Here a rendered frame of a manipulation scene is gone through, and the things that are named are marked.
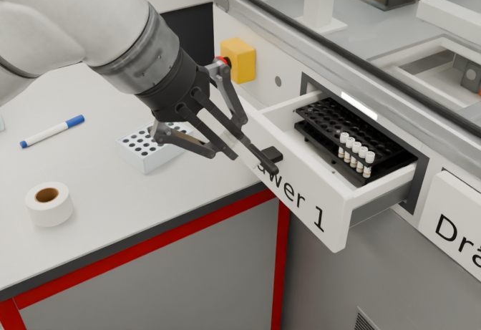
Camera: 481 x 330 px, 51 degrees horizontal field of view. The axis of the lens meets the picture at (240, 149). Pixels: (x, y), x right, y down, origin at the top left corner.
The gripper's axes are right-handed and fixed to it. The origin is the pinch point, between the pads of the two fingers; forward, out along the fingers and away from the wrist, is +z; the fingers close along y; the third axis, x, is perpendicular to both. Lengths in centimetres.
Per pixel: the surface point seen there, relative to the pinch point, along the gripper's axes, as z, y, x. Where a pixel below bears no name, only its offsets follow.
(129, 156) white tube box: 8.3, -15.6, 26.7
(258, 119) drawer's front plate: 4.8, 5.1, 6.0
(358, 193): 10.3, 7.0, -12.3
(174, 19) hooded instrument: 30, 13, 82
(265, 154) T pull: 4.7, 2.0, -0.1
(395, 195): 17.2, 11.0, -12.9
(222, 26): 14.9, 16.4, 42.6
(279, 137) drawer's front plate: 4.9, 5.3, 0.6
